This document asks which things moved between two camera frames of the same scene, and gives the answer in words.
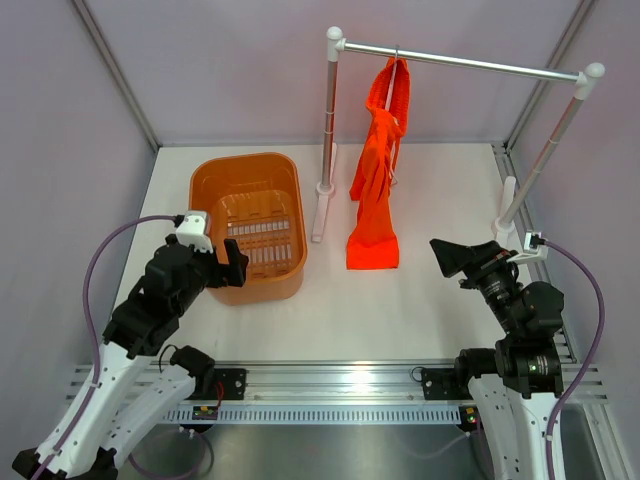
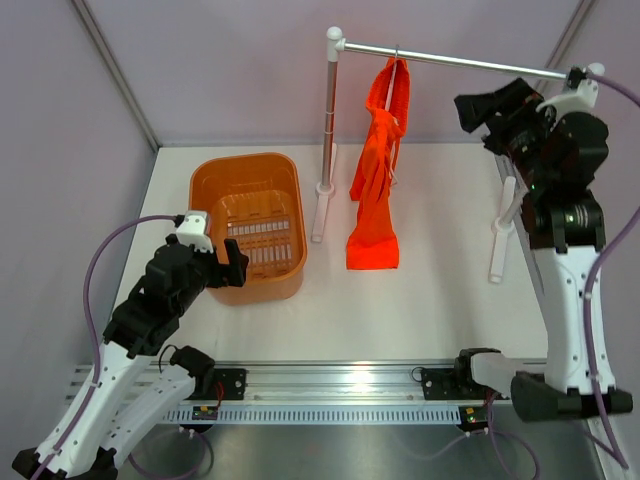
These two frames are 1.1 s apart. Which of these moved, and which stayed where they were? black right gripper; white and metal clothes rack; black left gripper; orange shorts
Moved: black right gripper
Stayed: white and metal clothes rack; orange shorts; black left gripper
